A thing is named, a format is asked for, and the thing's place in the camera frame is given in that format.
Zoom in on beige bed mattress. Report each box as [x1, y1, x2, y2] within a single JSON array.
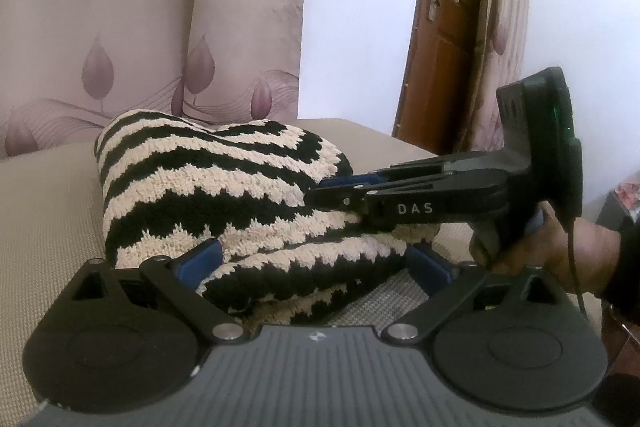
[[0, 117, 603, 408]]

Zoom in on leaf print curtain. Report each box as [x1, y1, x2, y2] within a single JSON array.
[[0, 0, 309, 160]]

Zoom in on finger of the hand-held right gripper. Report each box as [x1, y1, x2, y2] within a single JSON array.
[[317, 158, 453, 190], [304, 181, 401, 210]]

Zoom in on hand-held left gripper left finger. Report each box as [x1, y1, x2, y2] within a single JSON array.
[[70, 237, 248, 345]]

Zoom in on wooden door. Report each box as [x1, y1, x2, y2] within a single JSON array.
[[392, 0, 490, 154]]

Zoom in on floral curtain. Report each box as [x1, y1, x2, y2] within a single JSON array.
[[457, 0, 532, 154]]

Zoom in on red patterned cloth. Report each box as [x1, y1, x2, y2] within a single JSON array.
[[614, 174, 640, 210]]

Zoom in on person's right hand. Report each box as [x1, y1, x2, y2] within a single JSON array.
[[471, 201, 620, 299]]

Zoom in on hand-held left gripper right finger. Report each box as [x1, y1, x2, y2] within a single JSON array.
[[381, 246, 557, 344]]

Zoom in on black and cream zigzag knit garment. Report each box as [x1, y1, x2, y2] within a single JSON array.
[[94, 108, 439, 326]]

